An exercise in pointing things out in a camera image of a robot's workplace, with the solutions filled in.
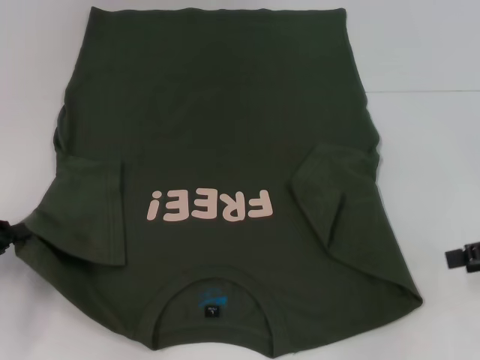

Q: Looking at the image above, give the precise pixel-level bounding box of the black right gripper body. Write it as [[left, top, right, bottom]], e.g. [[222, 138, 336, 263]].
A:
[[463, 241, 480, 274]]

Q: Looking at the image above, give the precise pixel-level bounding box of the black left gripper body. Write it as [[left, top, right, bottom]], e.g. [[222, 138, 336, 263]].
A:
[[0, 218, 15, 260]]

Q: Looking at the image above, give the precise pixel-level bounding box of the dark green FREE print T-shirt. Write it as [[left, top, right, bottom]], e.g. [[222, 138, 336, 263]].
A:
[[13, 6, 424, 360]]

